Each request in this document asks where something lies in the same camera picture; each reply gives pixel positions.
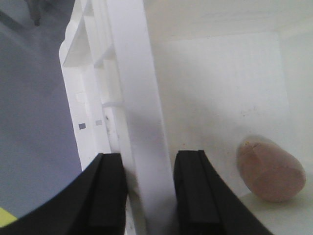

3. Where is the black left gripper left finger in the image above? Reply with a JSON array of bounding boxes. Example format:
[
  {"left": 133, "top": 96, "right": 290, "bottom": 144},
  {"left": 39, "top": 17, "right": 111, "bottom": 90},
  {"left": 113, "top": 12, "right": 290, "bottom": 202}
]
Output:
[{"left": 0, "top": 153, "right": 128, "bottom": 235}]

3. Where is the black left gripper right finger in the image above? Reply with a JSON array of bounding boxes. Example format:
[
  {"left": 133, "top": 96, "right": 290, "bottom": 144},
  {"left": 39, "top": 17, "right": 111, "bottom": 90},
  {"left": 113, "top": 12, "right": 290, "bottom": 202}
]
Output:
[{"left": 174, "top": 150, "right": 271, "bottom": 235}]

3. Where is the pink smiling plush toy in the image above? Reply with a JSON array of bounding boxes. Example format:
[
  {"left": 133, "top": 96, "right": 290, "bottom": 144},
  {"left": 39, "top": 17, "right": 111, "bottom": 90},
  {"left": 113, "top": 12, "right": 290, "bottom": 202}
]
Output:
[{"left": 236, "top": 137, "right": 306, "bottom": 203}]

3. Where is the white plastic tote crate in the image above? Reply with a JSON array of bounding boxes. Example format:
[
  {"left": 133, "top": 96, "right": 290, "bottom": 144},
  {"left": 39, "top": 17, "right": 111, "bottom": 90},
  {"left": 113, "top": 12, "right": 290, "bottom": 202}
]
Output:
[{"left": 59, "top": 0, "right": 313, "bottom": 235}]

